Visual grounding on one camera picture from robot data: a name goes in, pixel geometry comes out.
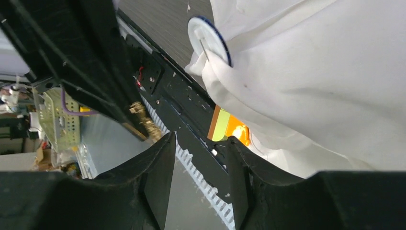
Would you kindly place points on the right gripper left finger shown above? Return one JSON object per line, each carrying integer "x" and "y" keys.
{"x": 131, "y": 196}

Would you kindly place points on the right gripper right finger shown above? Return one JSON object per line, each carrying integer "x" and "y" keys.
{"x": 265, "y": 197}

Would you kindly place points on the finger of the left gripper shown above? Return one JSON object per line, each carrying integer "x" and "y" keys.
{"x": 77, "y": 43}

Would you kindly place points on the small gold brooch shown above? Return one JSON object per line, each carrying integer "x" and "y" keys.
{"x": 140, "y": 111}

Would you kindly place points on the white shirt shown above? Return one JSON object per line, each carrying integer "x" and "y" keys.
{"x": 321, "y": 84}

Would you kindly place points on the orange yellow block pile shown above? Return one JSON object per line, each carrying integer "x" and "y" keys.
{"x": 224, "y": 125}

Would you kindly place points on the green perforated basket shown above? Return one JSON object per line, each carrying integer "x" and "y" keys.
{"x": 61, "y": 129}

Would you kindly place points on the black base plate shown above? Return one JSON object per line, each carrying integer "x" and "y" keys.
{"x": 179, "y": 104}

